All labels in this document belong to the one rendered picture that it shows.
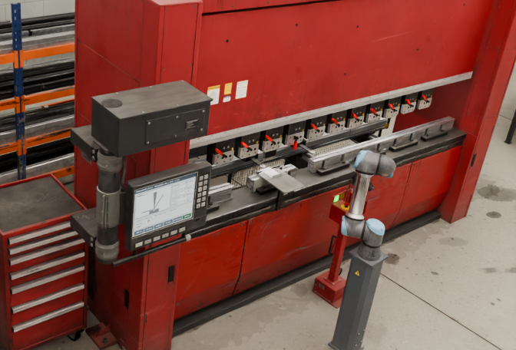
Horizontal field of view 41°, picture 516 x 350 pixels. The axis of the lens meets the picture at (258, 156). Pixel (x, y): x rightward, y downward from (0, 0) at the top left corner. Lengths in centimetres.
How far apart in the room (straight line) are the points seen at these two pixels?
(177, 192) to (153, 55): 67
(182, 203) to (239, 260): 139
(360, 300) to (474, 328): 118
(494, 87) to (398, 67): 110
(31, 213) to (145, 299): 82
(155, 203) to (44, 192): 116
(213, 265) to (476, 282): 231
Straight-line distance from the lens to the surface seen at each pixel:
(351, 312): 462
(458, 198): 642
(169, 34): 342
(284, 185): 452
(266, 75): 423
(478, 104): 609
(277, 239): 487
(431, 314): 541
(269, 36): 414
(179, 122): 319
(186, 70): 355
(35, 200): 424
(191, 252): 437
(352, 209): 429
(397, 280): 563
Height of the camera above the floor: 325
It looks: 28 degrees down
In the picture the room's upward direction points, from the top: 8 degrees clockwise
